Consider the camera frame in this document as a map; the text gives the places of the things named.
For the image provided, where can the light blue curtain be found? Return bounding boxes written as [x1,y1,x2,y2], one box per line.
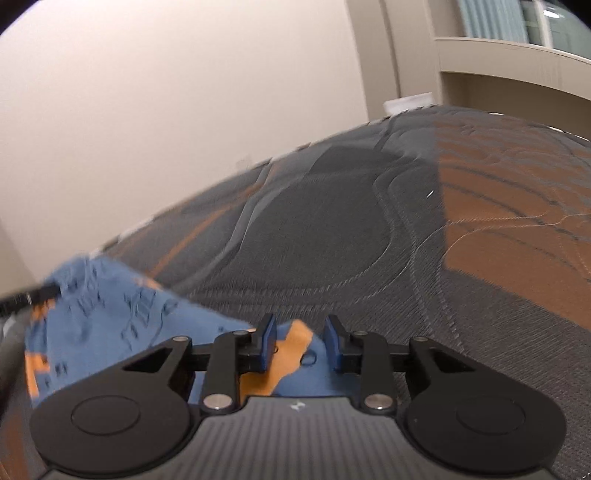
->
[457,0,530,43]

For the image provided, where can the beige built-in window desk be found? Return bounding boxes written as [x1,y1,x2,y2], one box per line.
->
[433,36,591,136]

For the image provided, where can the beige wardrobe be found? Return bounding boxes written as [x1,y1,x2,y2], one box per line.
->
[345,0,445,121]

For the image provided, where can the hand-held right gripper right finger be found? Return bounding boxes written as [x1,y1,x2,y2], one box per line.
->
[324,315,469,415]

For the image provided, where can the grey and orange quilted mattress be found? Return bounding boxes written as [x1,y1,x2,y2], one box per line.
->
[0,105,591,480]

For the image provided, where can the window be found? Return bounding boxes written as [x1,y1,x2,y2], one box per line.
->
[518,0,591,55]

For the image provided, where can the blue pants with orange print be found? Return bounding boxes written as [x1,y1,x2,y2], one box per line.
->
[25,255,365,409]

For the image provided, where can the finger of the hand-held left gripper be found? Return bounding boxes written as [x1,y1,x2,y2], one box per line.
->
[0,282,62,317]

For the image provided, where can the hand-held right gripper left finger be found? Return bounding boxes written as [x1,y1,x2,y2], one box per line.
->
[122,314,278,413]

